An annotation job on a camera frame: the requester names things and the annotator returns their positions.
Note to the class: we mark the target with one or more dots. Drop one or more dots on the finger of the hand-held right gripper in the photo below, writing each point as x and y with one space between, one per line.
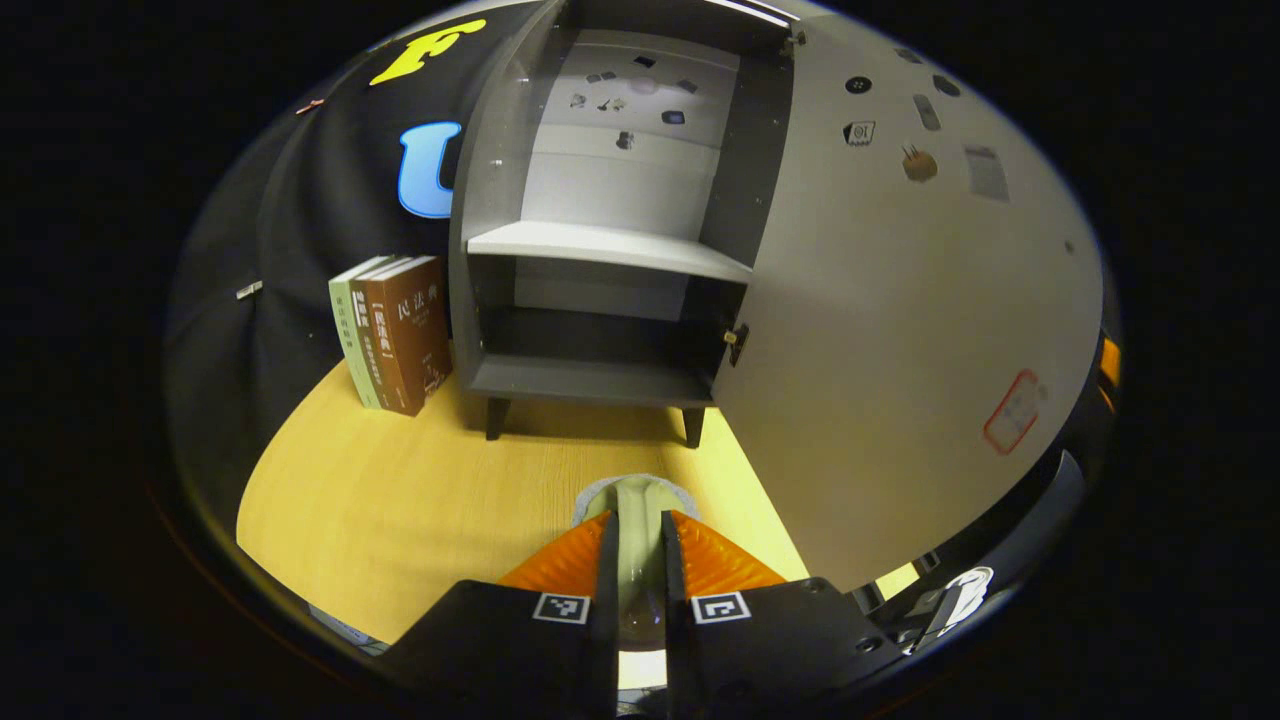
1109 370

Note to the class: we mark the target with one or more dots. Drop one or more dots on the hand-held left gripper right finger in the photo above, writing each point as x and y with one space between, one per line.
672 620

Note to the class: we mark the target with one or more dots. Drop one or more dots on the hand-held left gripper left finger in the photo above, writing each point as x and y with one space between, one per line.
605 620

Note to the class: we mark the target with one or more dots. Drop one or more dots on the pale green bottle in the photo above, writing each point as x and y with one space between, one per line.
638 540

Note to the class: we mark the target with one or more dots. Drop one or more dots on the grey round coaster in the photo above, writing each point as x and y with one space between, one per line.
590 497

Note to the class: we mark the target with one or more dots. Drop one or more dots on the grey cabinet door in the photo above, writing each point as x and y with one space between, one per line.
900 350

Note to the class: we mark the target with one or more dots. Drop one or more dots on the grey cabinet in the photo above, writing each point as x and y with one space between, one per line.
600 380

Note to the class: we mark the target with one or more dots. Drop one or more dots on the black brass door hinge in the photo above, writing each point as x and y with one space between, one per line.
736 342

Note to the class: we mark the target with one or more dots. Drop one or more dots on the light grey cabinet shelf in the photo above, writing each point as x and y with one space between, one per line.
600 245

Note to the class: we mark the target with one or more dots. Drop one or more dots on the dark brown book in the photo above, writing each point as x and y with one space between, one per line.
415 330

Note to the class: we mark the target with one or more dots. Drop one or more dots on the green book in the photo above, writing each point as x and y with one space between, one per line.
345 330

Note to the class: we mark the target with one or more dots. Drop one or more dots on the white clip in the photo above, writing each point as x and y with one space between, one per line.
249 290

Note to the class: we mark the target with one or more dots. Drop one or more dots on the black backdrop cloth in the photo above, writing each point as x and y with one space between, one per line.
300 200

